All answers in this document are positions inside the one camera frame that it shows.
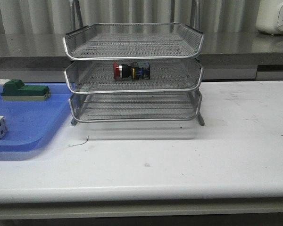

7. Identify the red emergency stop button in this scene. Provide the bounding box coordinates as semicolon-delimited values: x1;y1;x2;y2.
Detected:
113;62;150;80

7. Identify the silver mesh tray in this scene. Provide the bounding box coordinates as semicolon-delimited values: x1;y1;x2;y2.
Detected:
68;90;205;126
64;58;203;95
63;23;204;61

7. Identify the grey back counter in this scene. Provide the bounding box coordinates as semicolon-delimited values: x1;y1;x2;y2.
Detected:
0;32;283;82

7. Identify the blue plastic tray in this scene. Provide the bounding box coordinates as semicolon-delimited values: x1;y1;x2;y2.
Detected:
0;83;70;153

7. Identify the white appliance on counter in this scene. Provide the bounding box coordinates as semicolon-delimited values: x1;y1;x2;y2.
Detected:
255;0;283;35

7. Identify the silver metal rack frame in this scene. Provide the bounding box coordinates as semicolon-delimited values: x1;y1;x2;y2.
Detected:
70;0;199;124

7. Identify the green electrical switch block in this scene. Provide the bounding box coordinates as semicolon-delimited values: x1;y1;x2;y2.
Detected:
0;79;51;101

